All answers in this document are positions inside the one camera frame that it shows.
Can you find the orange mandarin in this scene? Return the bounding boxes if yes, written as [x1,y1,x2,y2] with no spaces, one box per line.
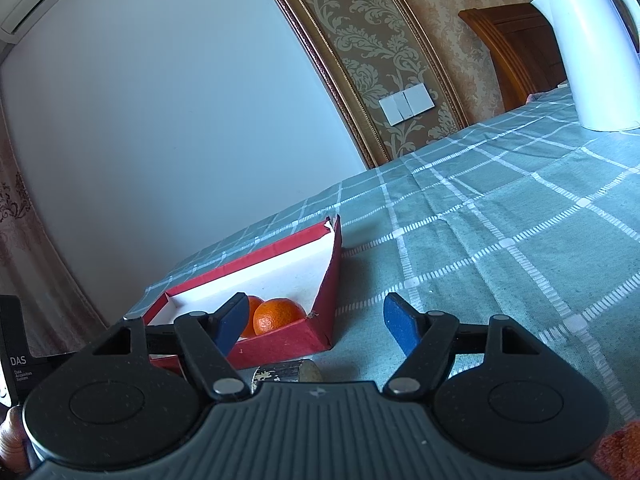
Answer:
[241,296,264,339]
[253,298,306,336]

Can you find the dark cylinder piece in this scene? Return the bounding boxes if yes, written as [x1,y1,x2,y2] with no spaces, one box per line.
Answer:
[250,359,323,393]

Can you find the left hand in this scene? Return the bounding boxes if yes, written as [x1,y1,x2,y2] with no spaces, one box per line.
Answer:
[0,406,30,479]

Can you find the patterned brown curtain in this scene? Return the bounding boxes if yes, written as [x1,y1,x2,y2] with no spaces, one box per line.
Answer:
[0,122,107,356]

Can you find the red shallow cardboard tray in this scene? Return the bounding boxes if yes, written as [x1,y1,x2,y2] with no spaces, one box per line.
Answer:
[142,213,344,372]

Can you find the green plaid tablecloth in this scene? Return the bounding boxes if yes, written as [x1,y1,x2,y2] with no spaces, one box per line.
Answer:
[131,89,639,429]

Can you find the pink floral towel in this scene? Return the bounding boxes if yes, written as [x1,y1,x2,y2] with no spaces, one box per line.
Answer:
[593,420,640,480]

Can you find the wooden bed headboard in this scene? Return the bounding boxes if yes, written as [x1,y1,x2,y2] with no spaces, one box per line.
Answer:
[458,3,566,110]

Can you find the ornate wallpaper panel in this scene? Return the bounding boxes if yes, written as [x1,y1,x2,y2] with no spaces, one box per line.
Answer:
[274,0,469,168]

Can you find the white electric kettle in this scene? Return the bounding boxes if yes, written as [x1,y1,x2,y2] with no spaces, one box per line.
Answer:
[530,0,639,131]

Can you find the white wall switch panel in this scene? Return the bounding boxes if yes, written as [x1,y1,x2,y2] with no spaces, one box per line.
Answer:
[378,84,435,126]

